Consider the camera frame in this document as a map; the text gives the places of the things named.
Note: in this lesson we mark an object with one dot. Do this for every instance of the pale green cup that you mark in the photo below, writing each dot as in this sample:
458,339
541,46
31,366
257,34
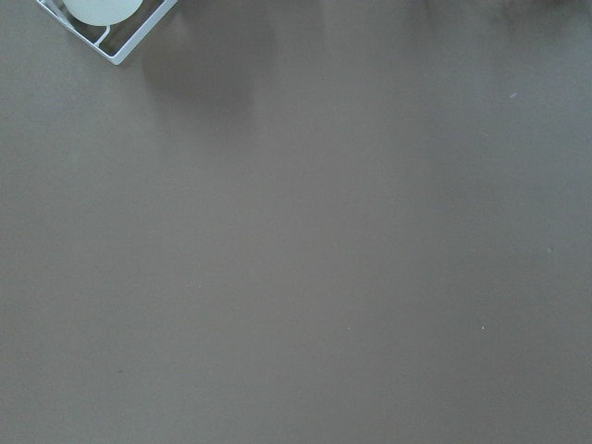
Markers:
102,12

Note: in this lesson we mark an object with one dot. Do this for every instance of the white wire cup rack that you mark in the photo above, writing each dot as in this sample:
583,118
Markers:
115,42

